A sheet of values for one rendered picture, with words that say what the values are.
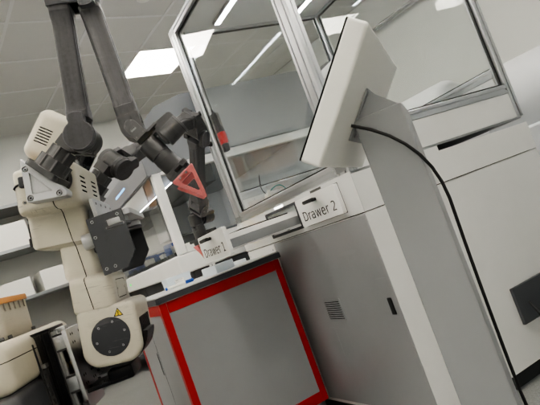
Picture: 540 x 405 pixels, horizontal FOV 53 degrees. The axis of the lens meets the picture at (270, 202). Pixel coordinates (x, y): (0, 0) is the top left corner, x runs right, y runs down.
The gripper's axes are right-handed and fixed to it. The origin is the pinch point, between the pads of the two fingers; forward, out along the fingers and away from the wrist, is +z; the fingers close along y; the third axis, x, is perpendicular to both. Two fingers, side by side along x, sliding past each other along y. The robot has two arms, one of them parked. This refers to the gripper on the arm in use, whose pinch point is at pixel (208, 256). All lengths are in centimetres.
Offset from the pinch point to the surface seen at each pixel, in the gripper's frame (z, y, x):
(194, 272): 6, 33, -48
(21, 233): -78, 272, -207
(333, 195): -6, -67, 30
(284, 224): -1.9, -41.3, 11.8
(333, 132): -18, -85, 105
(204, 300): 15.7, -0.3, 19.2
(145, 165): -57, 36, -43
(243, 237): -2.9, -28.0, 25.0
